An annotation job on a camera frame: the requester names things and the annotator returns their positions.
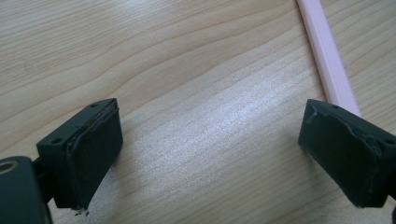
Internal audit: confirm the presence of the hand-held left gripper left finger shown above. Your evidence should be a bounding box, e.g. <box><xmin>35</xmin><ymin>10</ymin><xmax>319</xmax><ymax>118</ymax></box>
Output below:
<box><xmin>35</xmin><ymin>97</ymin><xmax>124</xmax><ymax>211</ymax></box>

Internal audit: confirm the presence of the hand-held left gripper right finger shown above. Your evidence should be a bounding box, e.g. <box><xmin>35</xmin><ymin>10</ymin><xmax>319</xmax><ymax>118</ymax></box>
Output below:
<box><xmin>297</xmin><ymin>98</ymin><xmax>396</xmax><ymax>209</ymax></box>

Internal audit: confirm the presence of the pink toothbrush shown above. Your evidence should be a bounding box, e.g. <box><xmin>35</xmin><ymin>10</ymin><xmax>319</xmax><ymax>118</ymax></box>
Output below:
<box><xmin>295</xmin><ymin>0</ymin><xmax>362</xmax><ymax>118</ymax></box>

